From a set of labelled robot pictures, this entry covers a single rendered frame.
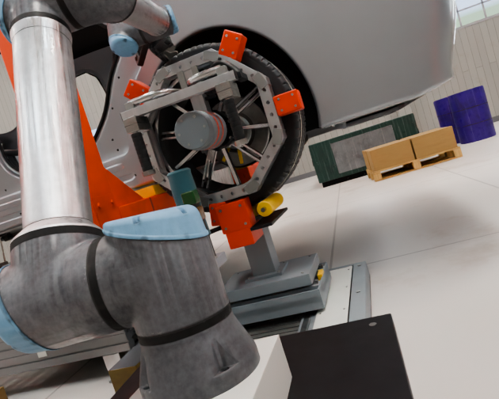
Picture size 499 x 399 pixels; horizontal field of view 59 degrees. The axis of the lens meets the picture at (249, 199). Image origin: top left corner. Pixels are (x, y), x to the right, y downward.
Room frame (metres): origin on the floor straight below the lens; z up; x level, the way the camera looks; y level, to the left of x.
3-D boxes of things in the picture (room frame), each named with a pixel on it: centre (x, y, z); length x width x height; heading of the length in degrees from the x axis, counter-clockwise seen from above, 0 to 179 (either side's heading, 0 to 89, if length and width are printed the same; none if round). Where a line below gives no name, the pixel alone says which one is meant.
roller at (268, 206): (1.75, -0.08, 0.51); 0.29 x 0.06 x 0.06; 164
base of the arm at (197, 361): (0.68, 0.15, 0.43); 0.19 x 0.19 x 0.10
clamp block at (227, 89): (1.44, -0.04, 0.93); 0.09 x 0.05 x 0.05; 164
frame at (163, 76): (1.69, 0.07, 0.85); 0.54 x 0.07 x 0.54; 74
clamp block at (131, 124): (1.54, 0.29, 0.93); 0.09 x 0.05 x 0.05; 164
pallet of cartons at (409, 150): (5.98, -2.23, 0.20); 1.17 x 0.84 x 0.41; 86
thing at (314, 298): (1.86, 0.04, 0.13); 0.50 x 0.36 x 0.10; 74
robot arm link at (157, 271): (0.69, 0.16, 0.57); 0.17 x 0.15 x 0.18; 84
